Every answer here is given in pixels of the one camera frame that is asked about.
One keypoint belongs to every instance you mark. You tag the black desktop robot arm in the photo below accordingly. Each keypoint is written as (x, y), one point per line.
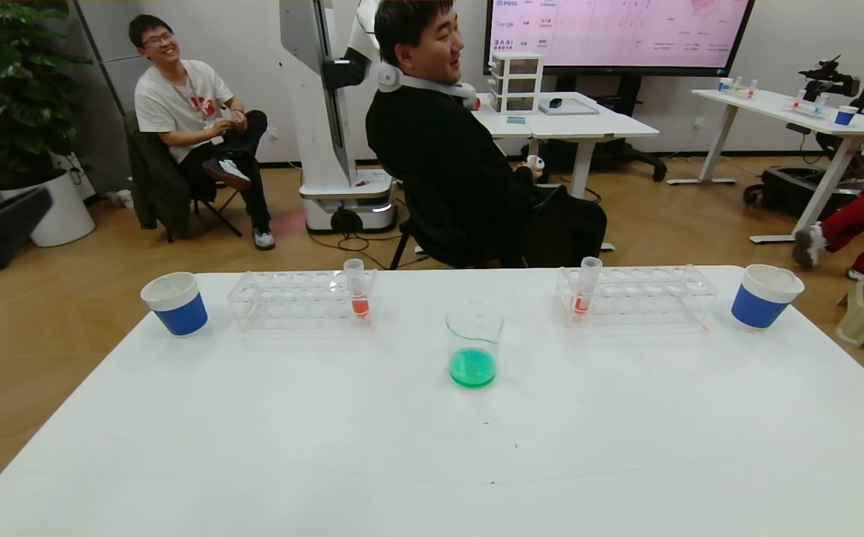
(827, 74)

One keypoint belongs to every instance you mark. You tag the person in black sweater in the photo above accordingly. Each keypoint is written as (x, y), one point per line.
(439, 156)

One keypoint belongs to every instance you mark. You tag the large wall display screen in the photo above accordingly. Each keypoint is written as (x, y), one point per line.
(626, 37)

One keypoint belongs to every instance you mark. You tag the black wheeled robot base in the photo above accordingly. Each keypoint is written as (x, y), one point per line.
(783, 190)

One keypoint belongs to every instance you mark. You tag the white humanoid robot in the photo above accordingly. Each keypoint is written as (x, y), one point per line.
(320, 112)

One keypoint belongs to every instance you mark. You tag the grey tablet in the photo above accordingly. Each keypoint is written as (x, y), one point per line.
(574, 110)

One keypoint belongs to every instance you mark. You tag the green leafy plant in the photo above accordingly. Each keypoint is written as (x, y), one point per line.
(7, 82)

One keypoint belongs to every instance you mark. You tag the orange pigment test tube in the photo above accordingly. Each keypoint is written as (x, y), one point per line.
(359, 304)
(581, 302)

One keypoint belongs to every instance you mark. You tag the white desk with lab items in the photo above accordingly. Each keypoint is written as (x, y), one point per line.
(760, 104)

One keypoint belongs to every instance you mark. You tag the black screen stand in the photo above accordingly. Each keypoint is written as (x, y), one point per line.
(624, 112)

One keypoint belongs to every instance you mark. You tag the black office chair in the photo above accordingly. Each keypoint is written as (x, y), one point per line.
(424, 224)

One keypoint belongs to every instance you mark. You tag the clear acrylic tube rack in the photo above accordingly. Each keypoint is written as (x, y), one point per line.
(298, 298)
(641, 298)

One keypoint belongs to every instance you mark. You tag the black folding chair with jacket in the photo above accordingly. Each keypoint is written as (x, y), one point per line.
(152, 179)

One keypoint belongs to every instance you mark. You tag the clear glass beaker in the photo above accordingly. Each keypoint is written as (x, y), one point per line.
(471, 369)

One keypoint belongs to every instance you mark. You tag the blue white paper cup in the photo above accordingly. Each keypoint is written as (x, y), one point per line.
(180, 313)
(757, 306)

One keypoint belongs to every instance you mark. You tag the person in white t-shirt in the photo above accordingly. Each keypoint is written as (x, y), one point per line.
(178, 97)

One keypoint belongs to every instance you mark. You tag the white plant pot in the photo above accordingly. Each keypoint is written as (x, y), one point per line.
(66, 216)

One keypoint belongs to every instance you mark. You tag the small clear tube rack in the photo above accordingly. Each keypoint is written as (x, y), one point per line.
(745, 89)
(809, 108)

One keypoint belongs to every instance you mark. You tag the white drawer organizer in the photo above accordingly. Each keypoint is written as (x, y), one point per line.
(518, 86)

